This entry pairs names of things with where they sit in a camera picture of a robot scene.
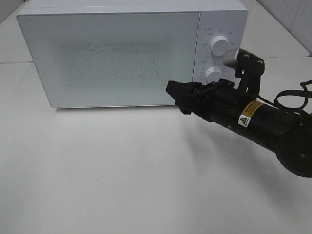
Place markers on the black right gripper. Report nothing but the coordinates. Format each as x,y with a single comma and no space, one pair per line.
218,101

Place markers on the white timer knob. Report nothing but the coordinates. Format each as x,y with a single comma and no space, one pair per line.
213,74

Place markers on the white microwave door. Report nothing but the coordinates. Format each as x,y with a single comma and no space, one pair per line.
111,60

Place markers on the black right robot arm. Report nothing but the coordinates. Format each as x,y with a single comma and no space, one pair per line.
288,135

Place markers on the upper white power knob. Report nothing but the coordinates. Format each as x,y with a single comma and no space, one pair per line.
219,45

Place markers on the white microwave oven body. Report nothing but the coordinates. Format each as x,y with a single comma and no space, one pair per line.
216,17

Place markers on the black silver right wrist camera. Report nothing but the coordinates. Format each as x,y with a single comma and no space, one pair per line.
244,62

